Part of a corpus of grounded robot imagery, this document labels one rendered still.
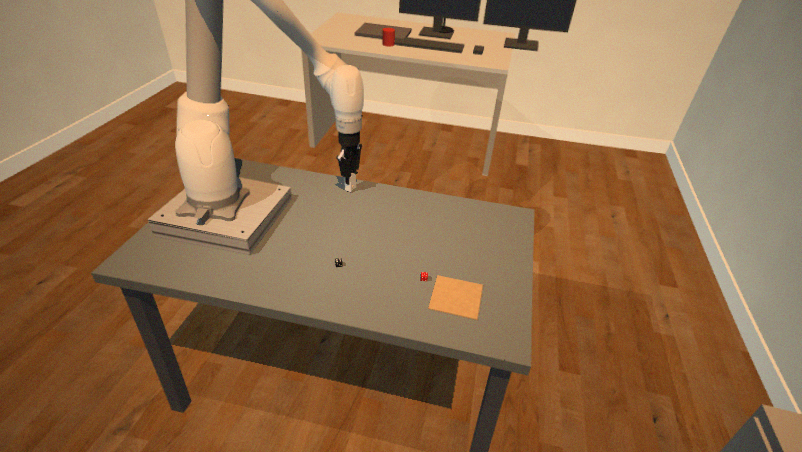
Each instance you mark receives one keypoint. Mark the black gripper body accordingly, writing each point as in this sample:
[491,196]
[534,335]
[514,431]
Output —
[348,141]

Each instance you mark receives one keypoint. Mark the orange flat mat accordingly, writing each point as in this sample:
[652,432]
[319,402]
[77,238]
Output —
[456,297]

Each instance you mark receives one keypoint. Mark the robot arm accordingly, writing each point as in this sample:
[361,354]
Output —
[203,149]

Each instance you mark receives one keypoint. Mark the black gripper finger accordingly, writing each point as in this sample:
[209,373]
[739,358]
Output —
[346,170]
[355,163]

